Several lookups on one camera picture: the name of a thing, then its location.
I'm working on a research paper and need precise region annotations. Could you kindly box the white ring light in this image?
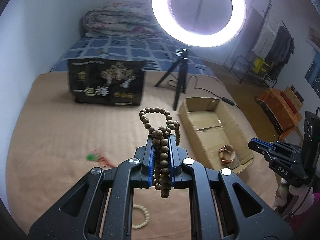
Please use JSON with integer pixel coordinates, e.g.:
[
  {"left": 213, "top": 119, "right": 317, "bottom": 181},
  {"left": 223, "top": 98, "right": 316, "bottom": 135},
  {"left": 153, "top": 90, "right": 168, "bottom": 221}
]
[{"left": 151, "top": 0, "right": 246, "bottom": 47}]

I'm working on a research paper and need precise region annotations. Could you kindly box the blue checkered bedsheet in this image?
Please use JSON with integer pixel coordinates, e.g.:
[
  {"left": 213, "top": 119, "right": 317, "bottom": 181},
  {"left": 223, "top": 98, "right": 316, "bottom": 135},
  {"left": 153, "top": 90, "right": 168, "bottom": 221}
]
[{"left": 51, "top": 35, "right": 213, "bottom": 76}]

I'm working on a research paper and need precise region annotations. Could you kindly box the brown wooden bead necklace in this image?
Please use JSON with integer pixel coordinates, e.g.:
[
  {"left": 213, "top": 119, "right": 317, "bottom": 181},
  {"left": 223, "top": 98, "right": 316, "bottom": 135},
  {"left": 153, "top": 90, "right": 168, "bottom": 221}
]
[{"left": 139, "top": 107, "right": 181, "bottom": 199}]

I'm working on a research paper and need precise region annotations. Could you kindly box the cream bead bracelet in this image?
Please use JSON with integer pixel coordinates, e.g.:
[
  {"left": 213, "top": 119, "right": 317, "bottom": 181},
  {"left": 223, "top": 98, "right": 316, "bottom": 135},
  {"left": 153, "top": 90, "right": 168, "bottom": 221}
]
[{"left": 132, "top": 204, "right": 151, "bottom": 230}]

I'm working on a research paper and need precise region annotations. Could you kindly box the black snack bag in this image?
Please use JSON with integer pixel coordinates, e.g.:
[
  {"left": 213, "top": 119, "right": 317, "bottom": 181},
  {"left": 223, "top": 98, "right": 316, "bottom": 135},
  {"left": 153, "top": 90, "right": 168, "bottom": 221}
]
[{"left": 68, "top": 58, "right": 146, "bottom": 106}]

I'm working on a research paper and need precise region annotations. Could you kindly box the folded floral quilt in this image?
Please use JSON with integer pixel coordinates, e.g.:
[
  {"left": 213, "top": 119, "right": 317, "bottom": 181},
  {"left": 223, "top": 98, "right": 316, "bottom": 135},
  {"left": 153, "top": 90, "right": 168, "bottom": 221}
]
[{"left": 82, "top": 2, "right": 162, "bottom": 37}]

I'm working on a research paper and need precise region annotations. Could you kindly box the green pendant red cord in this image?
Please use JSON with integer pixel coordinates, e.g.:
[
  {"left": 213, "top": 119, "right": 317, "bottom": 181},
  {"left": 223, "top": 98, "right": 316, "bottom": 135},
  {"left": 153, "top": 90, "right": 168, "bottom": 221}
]
[{"left": 85, "top": 148, "right": 117, "bottom": 169}]

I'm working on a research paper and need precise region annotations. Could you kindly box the black metal shoe rack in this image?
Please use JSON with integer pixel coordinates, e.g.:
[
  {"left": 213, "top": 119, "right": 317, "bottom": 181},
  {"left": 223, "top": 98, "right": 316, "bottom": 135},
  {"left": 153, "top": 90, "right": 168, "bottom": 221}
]
[{"left": 229, "top": 55, "right": 277, "bottom": 88}]

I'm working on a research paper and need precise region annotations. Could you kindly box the cardboard box tray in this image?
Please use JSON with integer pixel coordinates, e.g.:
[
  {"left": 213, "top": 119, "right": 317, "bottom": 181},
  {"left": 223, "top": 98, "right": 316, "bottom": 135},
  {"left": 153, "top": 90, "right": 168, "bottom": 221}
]
[{"left": 179, "top": 97, "right": 254, "bottom": 174}]

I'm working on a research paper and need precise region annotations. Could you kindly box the clothes drying rack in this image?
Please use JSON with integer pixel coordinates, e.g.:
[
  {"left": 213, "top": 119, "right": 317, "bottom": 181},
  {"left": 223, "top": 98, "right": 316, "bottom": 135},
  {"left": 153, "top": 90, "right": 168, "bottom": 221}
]
[{"left": 250, "top": 0, "right": 290, "bottom": 60}]

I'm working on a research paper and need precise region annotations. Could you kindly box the black tripod stand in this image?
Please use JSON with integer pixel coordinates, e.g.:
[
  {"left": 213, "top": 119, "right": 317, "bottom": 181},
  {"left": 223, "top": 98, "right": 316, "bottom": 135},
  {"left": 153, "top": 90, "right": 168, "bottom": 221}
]
[{"left": 155, "top": 48, "right": 189, "bottom": 110}]

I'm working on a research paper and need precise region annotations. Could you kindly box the black cable with remote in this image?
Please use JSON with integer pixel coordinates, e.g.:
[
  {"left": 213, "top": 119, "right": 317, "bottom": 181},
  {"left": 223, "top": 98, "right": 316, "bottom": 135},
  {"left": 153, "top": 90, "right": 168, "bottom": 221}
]
[{"left": 168, "top": 76, "right": 242, "bottom": 110}]

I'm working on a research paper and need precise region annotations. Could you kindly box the orange wooden stool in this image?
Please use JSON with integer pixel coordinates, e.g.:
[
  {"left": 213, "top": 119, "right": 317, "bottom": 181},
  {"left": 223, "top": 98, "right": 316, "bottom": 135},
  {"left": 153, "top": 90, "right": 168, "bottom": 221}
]
[{"left": 255, "top": 88, "right": 302, "bottom": 141}]

